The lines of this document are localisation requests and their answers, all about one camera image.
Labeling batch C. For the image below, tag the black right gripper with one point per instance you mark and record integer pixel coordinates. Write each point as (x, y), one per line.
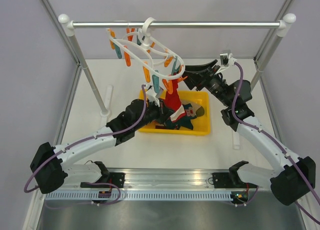
(204, 75)

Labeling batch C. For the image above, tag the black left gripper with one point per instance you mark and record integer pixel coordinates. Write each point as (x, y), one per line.
(164, 112)

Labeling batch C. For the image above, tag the dark green sock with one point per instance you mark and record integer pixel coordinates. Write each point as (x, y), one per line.
(186, 111)
(186, 123)

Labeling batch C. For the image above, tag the white clip sock hanger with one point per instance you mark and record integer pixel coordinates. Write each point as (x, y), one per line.
(160, 64)

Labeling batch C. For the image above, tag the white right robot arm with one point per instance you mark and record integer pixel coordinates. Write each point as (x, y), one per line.
(291, 176)

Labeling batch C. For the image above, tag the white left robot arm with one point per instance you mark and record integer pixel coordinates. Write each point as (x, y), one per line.
(50, 163)

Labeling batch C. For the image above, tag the yellow plastic tray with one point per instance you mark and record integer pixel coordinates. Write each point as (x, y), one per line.
(201, 125)

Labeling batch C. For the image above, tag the silver clothes rack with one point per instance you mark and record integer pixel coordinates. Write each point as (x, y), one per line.
(282, 26)

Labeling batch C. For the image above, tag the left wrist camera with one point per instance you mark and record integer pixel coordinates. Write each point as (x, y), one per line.
(152, 95)

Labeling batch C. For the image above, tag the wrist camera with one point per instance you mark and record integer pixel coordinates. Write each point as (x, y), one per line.
(152, 95)
(226, 60)

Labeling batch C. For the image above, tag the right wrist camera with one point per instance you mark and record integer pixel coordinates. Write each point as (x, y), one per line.
(226, 60)

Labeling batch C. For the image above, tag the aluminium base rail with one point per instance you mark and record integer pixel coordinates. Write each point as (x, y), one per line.
(83, 176)

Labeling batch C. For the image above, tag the white slotted cable duct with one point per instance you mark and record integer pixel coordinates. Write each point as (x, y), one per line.
(140, 195)

